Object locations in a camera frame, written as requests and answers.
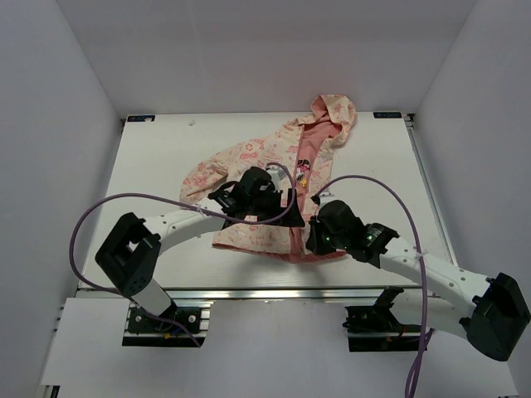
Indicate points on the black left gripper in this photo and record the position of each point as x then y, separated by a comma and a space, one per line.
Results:
278, 211

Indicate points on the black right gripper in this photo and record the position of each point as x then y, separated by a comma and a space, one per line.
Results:
314, 242

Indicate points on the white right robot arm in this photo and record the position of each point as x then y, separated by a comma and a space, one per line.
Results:
490, 313

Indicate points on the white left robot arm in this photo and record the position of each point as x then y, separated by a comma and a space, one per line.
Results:
130, 252

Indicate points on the blue label sticker right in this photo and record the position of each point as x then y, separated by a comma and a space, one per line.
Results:
387, 115

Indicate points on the blue label sticker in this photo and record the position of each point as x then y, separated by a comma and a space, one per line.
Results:
145, 118
387, 115

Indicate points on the blue label sticker left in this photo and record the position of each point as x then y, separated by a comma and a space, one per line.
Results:
145, 118

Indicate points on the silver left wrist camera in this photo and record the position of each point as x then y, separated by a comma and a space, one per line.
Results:
277, 173

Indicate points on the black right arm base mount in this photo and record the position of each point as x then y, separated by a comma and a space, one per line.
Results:
373, 328

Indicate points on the aluminium right table rail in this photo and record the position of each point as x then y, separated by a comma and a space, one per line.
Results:
409, 120

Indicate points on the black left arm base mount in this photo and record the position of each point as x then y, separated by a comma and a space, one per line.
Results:
188, 328

